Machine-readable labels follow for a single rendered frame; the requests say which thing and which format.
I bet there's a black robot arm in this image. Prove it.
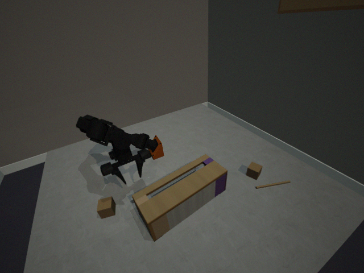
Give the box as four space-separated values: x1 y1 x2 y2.
76 114 158 152

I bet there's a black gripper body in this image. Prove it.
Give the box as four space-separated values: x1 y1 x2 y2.
100 147 151 176

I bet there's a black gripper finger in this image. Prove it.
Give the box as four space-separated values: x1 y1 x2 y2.
111 168 127 184
135 160 145 178

